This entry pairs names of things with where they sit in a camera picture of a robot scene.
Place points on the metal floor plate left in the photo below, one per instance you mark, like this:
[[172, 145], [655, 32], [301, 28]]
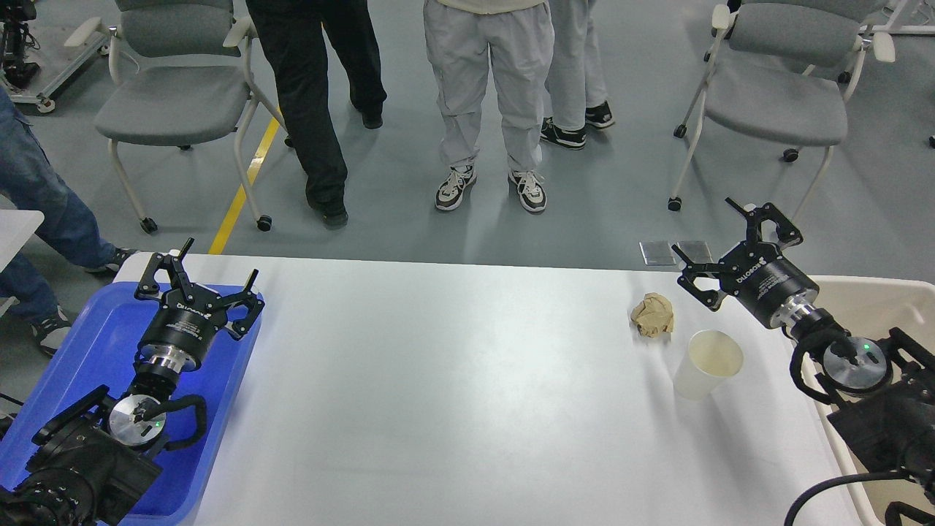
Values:
[[657, 253]]

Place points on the white side table corner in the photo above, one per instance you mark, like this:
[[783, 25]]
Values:
[[17, 226]]

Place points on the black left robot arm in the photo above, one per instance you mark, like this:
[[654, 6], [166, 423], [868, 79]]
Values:
[[126, 422]]

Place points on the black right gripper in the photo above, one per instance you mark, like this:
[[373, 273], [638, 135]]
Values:
[[767, 285]]

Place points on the grey chair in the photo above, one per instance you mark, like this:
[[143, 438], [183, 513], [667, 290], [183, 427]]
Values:
[[801, 109], [178, 105]]

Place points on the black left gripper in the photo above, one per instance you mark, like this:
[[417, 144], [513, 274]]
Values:
[[188, 317]]

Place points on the person in black trousers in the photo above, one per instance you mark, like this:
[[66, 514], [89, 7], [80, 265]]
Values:
[[293, 35]]

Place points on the white paper cup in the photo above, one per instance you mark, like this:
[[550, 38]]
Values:
[[712, 357]]

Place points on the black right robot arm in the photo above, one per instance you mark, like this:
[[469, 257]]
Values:
[[880, 391]]

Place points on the wheeled equipment stand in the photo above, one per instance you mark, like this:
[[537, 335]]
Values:
[[37, 61]]

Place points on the person in blue jeans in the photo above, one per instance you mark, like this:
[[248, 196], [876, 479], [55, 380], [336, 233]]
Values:
[[29, 182]]

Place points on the grey chair left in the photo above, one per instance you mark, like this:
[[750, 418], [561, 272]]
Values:
[[178, 105]]

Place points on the metal floor plate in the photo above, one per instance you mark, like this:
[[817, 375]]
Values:
[[697, 252], [657, 253]]

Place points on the beige plastic bin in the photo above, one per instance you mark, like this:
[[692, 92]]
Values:
[[869, 307]]

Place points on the metal floor plate right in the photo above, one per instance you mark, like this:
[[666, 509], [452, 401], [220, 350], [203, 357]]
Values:
[[697, 252]]

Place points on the grey chair right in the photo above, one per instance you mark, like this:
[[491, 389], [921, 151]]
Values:
[[801, 109]]

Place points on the crumpled brown paper ball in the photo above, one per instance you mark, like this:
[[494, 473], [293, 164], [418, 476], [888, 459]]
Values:
[[653, 316]]

